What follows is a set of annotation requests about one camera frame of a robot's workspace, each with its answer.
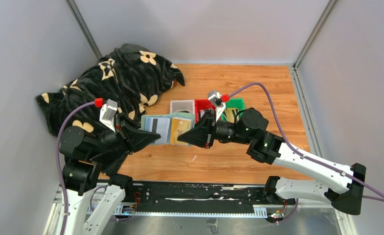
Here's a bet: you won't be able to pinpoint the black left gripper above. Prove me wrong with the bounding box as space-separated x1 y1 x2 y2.
88 110 161 158

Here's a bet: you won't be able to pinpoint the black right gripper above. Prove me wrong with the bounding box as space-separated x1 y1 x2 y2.
178 110 252 150

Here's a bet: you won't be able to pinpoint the teal leather card holder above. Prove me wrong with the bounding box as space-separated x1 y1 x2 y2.
140 112 195 146

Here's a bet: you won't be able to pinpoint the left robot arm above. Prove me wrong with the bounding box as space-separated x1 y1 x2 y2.
55 116 160 235

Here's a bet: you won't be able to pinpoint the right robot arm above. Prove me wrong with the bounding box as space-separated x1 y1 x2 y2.
178 108 366 215

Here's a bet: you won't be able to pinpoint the gold card in holder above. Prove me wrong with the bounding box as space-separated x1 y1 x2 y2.
170 117 192 146

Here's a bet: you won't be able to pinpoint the gold cards in green bin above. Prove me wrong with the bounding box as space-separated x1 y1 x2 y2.
223 108 239 122

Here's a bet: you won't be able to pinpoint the white card in holder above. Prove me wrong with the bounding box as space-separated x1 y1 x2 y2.
144 117 171 145

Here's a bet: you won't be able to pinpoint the red plastic bin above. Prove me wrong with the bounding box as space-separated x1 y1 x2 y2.
194 99 215 122

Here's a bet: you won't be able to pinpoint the white plastic bin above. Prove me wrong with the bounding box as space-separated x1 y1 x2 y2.
170 100 195 114

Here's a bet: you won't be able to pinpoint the green plastic bin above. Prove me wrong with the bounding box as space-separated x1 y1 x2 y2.
221 98 246 122

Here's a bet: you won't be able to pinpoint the black floral fleece blanket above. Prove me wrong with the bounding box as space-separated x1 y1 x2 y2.
36 44 185 177

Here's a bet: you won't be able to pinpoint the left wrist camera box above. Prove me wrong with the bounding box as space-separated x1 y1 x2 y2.
99 99 118 132

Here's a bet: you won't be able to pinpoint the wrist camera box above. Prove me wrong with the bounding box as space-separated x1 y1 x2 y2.
207 90 230 120
99 99 118 132

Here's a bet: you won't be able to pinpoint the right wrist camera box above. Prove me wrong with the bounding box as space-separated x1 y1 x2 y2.
207 90 230 120

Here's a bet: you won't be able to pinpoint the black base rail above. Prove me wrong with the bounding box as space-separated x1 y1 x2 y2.
81 180 296 216

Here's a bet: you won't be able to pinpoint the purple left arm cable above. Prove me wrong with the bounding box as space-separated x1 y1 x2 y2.
55 97 104 235

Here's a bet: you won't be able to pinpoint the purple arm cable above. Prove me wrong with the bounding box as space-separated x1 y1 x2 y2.
55 97 104 235
221 82 384 208

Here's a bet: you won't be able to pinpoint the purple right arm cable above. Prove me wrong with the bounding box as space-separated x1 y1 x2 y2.
221 82 384 208

